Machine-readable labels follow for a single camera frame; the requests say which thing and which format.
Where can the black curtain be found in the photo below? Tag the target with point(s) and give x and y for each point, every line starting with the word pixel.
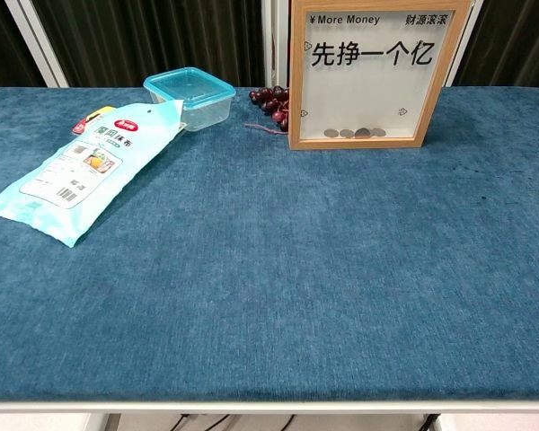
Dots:
pixel 139 36
pixel 512 40
pixel 0 45

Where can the silver coin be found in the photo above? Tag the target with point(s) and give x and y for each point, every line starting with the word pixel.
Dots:
pixel 331 133
pixel 379 132
pixel 347 133

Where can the grey partition post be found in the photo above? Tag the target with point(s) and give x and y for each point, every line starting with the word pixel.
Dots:
pixel 39 40
pixel 266 40

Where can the wooden frame coin bank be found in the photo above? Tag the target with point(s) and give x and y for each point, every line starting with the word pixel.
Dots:
pixel 355 143

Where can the blue table cloth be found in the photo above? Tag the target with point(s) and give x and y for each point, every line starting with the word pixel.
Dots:
pixel 251 269

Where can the dark red grape bunch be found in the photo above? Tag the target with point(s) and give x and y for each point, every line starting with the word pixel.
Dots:
pixel 269 99

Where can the clear container with blue lid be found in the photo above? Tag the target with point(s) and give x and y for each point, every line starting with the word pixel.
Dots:
pixel 197 90

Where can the light blue wipes packet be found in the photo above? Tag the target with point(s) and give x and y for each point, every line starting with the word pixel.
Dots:
pixel 72 179

